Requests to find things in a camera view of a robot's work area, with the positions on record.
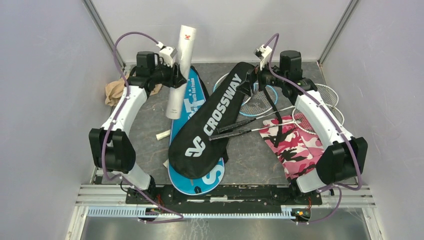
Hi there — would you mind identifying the white shuttlecock tube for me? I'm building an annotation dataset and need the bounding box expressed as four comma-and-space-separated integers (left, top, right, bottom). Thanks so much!
165, 25, 197, 120

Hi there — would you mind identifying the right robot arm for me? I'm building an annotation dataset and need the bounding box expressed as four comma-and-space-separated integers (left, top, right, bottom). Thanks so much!
246, 45, 368, 204

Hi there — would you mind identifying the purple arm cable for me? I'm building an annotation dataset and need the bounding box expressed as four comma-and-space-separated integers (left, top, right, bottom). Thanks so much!
263, 33, 363, 225
100, 31, 185, 224

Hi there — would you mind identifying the black Crossway racket bag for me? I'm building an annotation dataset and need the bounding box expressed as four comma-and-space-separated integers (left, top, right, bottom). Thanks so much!
168, 62, 255, 179

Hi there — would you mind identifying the blue Sport racket bag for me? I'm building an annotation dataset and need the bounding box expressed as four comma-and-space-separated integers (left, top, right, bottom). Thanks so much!
163, 66, 225, 196

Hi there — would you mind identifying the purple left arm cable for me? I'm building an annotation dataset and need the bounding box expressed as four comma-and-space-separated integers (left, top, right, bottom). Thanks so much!
100, 31, 185, 224

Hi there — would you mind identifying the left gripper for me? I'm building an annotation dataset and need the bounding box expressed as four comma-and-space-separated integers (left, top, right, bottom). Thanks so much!
150, 59, 187, 90

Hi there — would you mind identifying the beige cloth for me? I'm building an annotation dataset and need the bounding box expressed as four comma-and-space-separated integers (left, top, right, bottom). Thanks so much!
105, 75, 163, 107

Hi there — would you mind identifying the blue badminton racket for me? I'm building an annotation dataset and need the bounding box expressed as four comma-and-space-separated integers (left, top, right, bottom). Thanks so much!
239, 83, 273, 117
212, 73, 245, 100

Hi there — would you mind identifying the pink camouflage cloth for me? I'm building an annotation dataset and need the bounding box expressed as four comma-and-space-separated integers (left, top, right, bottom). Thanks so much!
259, 115, 325, 182

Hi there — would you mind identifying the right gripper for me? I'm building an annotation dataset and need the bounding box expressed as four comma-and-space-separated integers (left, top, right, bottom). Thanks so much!
236, 56, 287, 97

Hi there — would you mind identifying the white grip tape roll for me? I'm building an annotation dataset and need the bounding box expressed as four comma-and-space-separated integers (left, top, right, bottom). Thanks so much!
156, 129, 171, 141

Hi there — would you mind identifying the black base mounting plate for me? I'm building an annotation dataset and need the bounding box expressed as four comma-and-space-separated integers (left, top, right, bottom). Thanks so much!
125, 184, 323, 215

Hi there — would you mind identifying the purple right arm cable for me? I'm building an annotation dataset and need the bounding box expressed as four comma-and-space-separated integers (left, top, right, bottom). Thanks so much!
263, 33, 363, 225

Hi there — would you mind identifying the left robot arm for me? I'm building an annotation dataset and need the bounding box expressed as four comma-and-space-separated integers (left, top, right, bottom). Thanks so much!
88, 46, 187, 204

